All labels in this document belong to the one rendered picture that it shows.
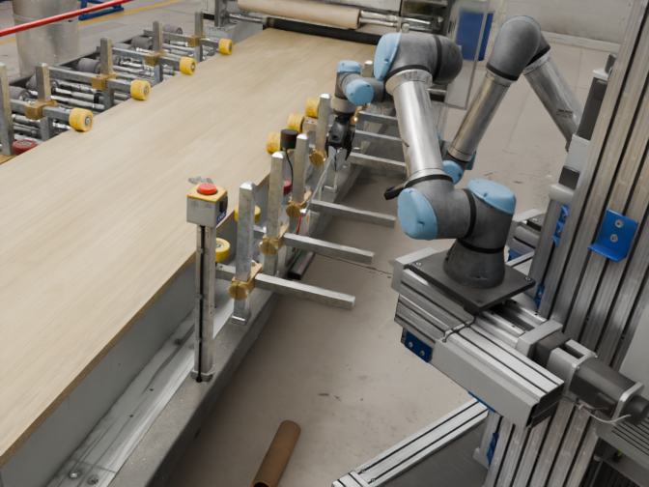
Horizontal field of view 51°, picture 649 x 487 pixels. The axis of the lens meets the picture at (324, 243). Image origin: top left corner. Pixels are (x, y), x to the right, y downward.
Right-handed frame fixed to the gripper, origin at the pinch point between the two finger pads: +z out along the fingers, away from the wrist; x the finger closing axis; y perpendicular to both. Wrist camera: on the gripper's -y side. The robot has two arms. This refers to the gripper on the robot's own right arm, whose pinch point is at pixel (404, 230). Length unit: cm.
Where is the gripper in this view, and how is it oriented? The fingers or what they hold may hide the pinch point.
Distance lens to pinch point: 232.9
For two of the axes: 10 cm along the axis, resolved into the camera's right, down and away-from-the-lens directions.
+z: -1.0, 8.7, 4.8
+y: 9.6, 2.2, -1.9
